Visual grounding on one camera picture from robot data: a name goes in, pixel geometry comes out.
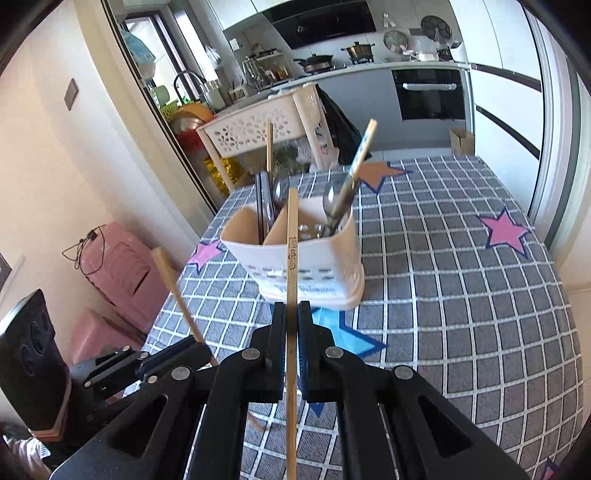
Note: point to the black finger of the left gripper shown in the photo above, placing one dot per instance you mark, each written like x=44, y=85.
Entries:
x=96, y=380

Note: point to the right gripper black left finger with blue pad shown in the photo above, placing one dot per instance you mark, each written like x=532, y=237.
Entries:
x=189, y=423

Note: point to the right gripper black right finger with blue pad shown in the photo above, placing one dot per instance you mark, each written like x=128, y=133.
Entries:
x=393, y=424

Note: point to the dark grey utensil handle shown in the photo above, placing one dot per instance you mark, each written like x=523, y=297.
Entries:
x=266, y=212

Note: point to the plain bamboo chopstick with print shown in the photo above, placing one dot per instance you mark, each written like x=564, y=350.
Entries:
x=292, y=223

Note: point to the bamboo chopstick with blue floral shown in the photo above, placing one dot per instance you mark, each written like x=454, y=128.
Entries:
x=348, y=186

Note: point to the black kitchen faucet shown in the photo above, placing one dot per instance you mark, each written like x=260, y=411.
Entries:
x=189, y=86

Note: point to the pink suitcase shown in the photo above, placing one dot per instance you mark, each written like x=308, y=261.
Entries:
x=120, y=268

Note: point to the grey checked tablecloth with stars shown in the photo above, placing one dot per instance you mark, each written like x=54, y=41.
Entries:
x=490, y=327

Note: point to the beige plastic utensil holder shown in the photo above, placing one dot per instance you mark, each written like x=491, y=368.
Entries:
x=330, y=270

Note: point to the metal spoon right compartment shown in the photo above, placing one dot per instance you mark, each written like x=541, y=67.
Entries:
x=331, y=194

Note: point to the metal spoon in holder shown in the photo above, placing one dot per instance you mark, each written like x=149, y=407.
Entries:
x=279, y=193

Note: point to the cardboard box on floor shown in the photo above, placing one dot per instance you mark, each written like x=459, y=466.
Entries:
x=462, y=141

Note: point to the black garbage bag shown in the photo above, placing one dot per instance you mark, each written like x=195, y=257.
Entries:
x=345, y=136

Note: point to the bamboo chopstick in left compartment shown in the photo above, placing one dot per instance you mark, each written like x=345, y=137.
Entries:
x=269, y=148

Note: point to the white perforated plastic rack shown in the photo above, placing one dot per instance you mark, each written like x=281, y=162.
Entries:
x=296, y=113

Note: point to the black built-in oven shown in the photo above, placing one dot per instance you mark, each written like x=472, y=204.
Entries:
x=430, y=94

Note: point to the black wok on stove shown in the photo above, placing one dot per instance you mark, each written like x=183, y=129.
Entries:
x=316, y=63

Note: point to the copper pot on stove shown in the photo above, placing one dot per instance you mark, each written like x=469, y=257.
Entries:
x=360, y=53

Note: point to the black range hood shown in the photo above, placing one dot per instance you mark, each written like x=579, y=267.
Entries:
x=302, y=23

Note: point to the grey wall switch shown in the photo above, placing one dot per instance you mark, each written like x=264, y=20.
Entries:
x=71, y=93

